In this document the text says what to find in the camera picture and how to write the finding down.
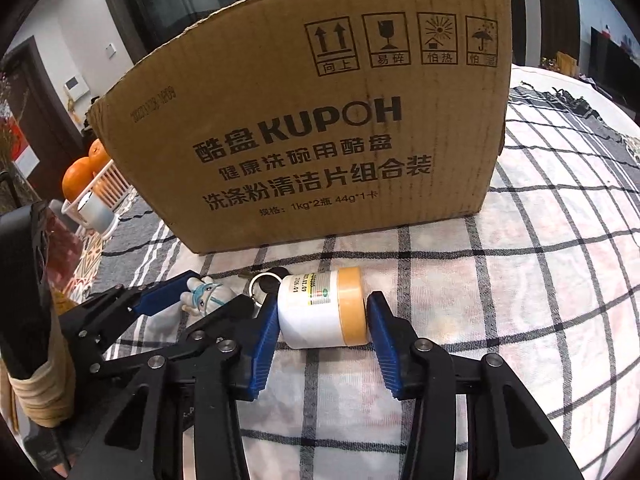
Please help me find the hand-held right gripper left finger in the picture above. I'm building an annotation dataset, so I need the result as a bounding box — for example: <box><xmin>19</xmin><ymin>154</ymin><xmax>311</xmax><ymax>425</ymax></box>
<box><xmin>67</xmin><ymin>294</ymin><xmax>286</xmax><ymax>480</ymax></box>

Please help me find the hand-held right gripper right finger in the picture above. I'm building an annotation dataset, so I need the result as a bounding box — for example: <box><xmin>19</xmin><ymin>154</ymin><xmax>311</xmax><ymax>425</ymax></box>
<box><xmin>365</xmin><ymin>290</ymin><xmax>586</xmax><ymax>480</ymax></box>

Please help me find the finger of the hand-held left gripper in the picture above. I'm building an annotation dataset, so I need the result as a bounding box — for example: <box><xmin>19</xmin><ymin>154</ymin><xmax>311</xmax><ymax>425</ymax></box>
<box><xmin>60</xmin><ymin>270</ymin><xmax>201</xmax><ymax>356</ymax></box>
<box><xmin>95</xmin><ymin>296</ymin><xmax>261</xmax><ymax>378</ymax></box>

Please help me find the white figurine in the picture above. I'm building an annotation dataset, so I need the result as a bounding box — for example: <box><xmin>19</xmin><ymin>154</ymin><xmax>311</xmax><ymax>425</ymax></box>
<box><xmin>181</xmin><ymin>276</ymin><xmax>237</xmax><ymax>317</ymax></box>

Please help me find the white bottle with yellow cap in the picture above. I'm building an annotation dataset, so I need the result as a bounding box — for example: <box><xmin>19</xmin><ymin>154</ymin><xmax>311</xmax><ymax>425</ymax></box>
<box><xmin>276</xmin><ymin>266</ymin><xmax>371</xmax><ymax>350</ymax></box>

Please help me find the brown cardboard box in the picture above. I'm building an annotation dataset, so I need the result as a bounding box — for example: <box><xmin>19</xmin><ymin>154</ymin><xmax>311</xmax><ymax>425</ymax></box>
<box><xmin>85</xmin><ymin>0</ymin><xmax>512</xmax><ymax>256</ymax></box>

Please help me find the tan woven holder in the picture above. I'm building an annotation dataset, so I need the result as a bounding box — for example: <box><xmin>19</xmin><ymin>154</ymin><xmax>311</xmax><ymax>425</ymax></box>
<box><xmin>9</xmin><ymin>345</ymin><xmax>77</xmax><ymax>428</ymax></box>

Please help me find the floral patterned cloth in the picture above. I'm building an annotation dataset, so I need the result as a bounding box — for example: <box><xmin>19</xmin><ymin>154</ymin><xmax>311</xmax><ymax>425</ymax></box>
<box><xmin>72</xmin><ymin>195</ymin><xmax>133</xmax><ymax>306</ymax></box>

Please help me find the grey white cup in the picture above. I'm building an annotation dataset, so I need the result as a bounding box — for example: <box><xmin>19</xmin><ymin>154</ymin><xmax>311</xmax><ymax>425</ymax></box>
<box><xmin>79</xmin><ymin>191</ymin><xmax>117</xmax><ymax>235</ymax></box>

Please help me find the pink packet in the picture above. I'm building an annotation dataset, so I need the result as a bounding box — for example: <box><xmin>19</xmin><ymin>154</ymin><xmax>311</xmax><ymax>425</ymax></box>
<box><xmin>42</xmin><ymin>199</ymin><xmax>83</xmax><ymax>306</ymax></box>

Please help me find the white plastic basket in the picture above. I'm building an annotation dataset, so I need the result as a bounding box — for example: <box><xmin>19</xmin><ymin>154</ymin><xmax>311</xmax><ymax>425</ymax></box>
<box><xmin>61</xmin><ymin>160</ymin><xmax>135</xmax><ymax>221</ymax></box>

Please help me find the black upright object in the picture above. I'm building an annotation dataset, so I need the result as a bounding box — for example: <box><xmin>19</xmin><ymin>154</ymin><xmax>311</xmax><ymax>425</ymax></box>
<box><xmin>0</xmin><ymin>204</ymin><xmax>57</xmax><ymax>378</ymax></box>

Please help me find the pile of oranges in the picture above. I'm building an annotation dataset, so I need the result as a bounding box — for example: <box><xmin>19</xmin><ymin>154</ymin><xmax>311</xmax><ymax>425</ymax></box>
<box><xmin>61</xmin><ymin>140</ymin><xmax>112</xmax><ymax>202</ymax></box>

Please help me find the grey checked cloth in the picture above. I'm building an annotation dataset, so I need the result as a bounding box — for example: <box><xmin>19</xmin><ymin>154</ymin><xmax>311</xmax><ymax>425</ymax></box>
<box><xmin>75</xmin><ymin>82</ymin><xmax>640</xmax><ymax>480</ymax></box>

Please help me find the red white door poster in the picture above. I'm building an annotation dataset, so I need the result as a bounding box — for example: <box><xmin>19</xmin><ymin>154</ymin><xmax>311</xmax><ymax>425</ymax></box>
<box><xmin>0</xmin><ymin>120</ymin><xmax>41</xmax><ymax>166</ymax></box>

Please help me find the brown entry door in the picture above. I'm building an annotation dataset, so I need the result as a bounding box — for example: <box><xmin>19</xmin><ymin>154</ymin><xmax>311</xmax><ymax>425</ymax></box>
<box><xmin>0</xmin><ymin>35</ymin><xmax>76</xmax><ymax>181</ymax></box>

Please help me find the glass sliding door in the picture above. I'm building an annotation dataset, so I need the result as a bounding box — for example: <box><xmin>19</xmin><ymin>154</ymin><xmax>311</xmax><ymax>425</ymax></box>
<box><xmin>95</xmin><ymin>0</ymin><xmax>251</xmax><ymax>61</ymax></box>

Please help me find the yellow box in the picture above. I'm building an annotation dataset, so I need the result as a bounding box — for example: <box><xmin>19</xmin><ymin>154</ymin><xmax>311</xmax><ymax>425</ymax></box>
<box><xmin>542</xmin><ymin>52</ymin><xmax>578</xmax><ymax>76</ymax></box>

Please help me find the television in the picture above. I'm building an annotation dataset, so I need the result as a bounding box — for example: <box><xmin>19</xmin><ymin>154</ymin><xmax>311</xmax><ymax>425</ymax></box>
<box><xmin>590</xmin><ymin>27</ymin><xmax>640</xmax><ymax>111</ymax></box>

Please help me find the dark wardrobe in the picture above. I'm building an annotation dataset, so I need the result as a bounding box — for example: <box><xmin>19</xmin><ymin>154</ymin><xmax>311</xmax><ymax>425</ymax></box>
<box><xmin>535</xmin><ymin>0</ymin><xmax>581</xmax><ymax>61</ymax></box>

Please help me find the key ring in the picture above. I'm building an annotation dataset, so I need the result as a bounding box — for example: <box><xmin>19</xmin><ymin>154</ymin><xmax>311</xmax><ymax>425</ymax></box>
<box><xmin>242</xmin><ymin>267</ymin><xmax>291</xmax><ymax>307</ymax></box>

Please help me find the wall intercom panel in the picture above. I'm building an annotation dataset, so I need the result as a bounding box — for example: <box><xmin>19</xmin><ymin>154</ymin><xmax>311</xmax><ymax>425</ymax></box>
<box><xmin>64</xmin><ymin>74</ymin><xmax>91</xmax><ymax>101</ymax></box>

